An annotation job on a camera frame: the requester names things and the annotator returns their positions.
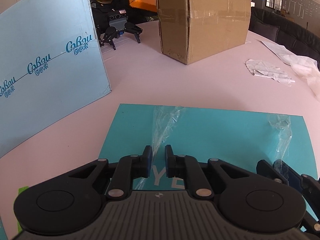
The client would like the clear plastic wrapper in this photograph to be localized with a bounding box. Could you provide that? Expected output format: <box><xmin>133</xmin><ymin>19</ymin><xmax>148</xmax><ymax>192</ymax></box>
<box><xmin>267</xmin><ymin>114</ymin><xmax>292</xmax><ymax>161</ymax></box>

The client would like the clear plastic wrapper strip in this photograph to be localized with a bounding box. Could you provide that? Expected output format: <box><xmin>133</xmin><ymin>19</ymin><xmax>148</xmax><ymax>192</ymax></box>
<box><xmin>134</xmin><ymin>106</ymin><xmax>186</xmax><ymax>190</ymax></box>

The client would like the person in black jacket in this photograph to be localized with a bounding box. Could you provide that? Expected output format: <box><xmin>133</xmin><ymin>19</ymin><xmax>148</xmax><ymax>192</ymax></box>
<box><xmin>91</xmin><ymin>0</ymin><xmax>129</xmax><ymax>34</ymax></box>

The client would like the green tape piece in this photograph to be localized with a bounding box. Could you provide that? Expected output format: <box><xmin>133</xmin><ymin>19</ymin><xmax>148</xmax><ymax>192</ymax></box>
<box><xmin>17</xmin><ymin>186</ymin><xmax>30</xmax><ymax>233</ymax></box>

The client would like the light blue tissue carton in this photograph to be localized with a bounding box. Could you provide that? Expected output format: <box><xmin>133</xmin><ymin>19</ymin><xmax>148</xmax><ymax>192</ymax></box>
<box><xmin>1</xmin><ymin>0</ymin><xmax>111</xmax><ymax>155</ymax></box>

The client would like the teal paper mat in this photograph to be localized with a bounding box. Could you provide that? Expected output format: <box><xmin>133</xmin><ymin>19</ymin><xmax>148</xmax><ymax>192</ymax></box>
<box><xmin>98</xmin><ymin>103</ymin><xmax>318</xmax><ymax>233</ymax></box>

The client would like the brown cardboard box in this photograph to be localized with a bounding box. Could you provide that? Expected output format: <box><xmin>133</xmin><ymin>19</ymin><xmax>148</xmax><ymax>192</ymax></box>
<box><xmin>156</xmin><ymin>0</ymin><xmax>251</xmax><ymax>64</ymax></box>

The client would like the white plastic bag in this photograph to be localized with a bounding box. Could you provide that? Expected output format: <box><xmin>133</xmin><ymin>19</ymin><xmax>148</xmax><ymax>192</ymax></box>
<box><xmin>262</xmin><ymin>41</ymin><xmax>320</xmax><ymax>101</ymax></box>

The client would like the crumpled white paper sheet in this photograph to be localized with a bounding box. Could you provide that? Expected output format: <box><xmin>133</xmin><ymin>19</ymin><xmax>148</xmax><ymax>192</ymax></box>
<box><xmin>246</xmin><ymin>59</ymin><xmax>295</xmax><ymax>87</ymax></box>

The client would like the black sofa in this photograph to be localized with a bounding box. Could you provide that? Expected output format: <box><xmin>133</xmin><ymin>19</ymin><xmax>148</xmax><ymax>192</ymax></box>
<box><xmin>249</xmin><ymin>7</ymin><xmax>319</xmax><ymax>62</ymax></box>

